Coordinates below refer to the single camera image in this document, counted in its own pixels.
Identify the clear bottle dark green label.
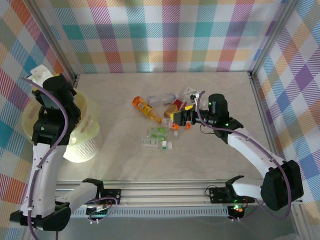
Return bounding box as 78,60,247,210
141,138,174,151

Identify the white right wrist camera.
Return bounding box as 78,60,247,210
189,91,207,103

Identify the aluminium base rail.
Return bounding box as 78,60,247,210
27,179,305,208

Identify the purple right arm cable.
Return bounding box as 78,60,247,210
194,91,292,223

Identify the aluminium frame post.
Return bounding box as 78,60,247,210
26,0,81,86
248,0,300,77

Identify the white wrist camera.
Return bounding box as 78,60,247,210
189,91,207,103
26,64,55,85

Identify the crushed bright green label bottle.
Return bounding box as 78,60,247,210
147,126,173,140

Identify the left controller board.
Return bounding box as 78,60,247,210
86,204,112,225

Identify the clear bottle red label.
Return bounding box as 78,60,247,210
161,117,192,131

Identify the aluminium left frame post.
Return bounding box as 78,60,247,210
26,0,81,86

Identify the controller board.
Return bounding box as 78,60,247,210
228,203,246,222
86,204,112,225

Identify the aluminium right side rail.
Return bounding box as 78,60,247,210
248,71,288,166

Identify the clear plastic packet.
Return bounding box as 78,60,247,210
179,86,201,101

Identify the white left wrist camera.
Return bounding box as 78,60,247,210
26,64,55,85

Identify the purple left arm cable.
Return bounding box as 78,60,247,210
21,76,118,240

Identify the orange juice plastic bottle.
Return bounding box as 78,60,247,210
131,96,163,125

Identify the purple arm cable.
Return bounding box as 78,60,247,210
21,76,118,240
194,91,292,223

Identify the pale yellow plastic bin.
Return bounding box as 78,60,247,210
21,91,103,164

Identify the clear purple tinted bottle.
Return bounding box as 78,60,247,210
146,92,180,106

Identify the aluminium right frame post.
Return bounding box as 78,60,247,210
248,0,300,77

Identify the grey slotted cable duct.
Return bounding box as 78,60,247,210
69,208,231,218

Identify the right controller board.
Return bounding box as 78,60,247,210
228,203,246,222

